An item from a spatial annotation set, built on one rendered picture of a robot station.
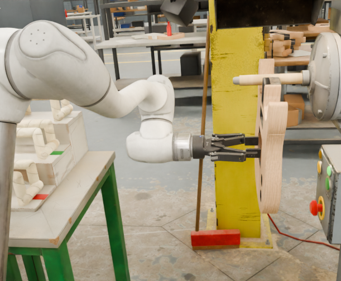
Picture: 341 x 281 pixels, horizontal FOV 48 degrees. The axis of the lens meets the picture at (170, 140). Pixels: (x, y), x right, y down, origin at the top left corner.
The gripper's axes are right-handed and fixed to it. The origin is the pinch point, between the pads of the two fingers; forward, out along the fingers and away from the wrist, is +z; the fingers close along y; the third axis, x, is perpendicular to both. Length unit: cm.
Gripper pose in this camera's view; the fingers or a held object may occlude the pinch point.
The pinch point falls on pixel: (258, 146)
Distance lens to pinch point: 120.2
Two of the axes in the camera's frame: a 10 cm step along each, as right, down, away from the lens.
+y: -1.3, 4.9, -8.6
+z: 9.9, -0.1, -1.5
